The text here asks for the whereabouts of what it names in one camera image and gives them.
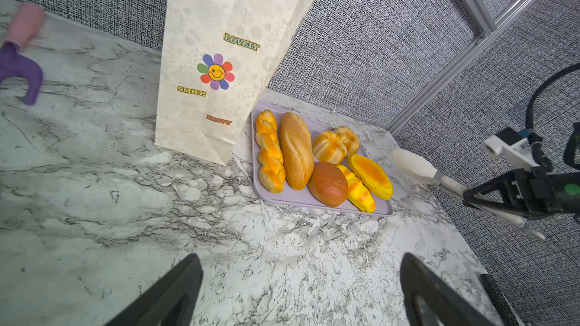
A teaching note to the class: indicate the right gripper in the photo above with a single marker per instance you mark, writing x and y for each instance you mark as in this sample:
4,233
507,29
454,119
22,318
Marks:
541,194

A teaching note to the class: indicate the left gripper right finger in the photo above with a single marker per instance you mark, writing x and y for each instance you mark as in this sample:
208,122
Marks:
430,301

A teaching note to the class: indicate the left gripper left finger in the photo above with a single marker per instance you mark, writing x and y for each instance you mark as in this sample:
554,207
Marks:
170,301

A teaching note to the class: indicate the metal tongs white tips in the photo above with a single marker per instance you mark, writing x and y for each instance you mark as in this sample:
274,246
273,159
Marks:
421,170

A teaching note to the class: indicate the yellow oval fake bread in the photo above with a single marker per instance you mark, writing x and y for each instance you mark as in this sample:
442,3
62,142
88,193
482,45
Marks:
357,193

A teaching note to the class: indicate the round brown fake bun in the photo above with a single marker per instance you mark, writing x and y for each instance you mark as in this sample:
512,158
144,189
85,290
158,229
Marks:
328,184

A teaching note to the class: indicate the orange twisted fake bread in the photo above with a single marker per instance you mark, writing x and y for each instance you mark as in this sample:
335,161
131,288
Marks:
270,157

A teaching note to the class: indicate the yellow ring fake bread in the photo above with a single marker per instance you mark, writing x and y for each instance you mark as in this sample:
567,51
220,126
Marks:
329,147

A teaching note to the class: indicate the golden baguette fake bread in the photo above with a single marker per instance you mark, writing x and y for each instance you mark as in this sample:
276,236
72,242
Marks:
297,152

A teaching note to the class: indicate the white paper gift bag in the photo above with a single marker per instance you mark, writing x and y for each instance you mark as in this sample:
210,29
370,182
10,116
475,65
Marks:
218,58

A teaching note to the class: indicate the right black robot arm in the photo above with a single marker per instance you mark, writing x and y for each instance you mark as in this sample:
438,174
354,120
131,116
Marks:
563,158

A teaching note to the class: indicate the lilac plastic tray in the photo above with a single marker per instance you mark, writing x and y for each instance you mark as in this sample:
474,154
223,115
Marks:
301,197

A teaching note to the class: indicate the purple toy rake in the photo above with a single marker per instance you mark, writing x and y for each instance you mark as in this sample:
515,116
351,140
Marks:
24,25

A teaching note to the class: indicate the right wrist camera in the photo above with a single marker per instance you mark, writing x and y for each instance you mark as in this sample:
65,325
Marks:
512,147

